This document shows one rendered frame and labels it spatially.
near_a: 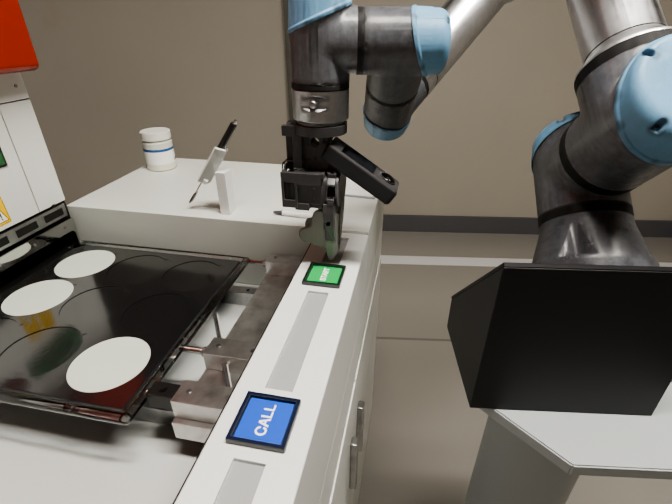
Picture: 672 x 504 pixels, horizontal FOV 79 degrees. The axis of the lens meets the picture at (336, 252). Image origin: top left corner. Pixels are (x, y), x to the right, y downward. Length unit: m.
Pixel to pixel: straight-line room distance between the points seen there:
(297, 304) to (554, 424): 0.38
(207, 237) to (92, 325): 0.27
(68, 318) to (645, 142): 0.78
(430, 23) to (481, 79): 2.19
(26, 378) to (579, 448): 0.71
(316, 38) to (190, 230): 0.47
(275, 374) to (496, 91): 2.46
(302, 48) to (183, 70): 2.31
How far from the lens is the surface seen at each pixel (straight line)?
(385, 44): 0.53
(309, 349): 0.49
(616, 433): 0.70
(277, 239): 0.78
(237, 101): 2.75
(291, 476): 0.39
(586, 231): 0.61
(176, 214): 0.86
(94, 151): 3.23
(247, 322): 0.67
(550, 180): 0.65
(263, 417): 0.42
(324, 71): 0.53
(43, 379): 0.65
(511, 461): 0.80
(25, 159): 0.94
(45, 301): 0.81
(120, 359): 0.63
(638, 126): 0.53
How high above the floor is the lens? 1.29
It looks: 30 degrees down
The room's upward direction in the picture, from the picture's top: straight up
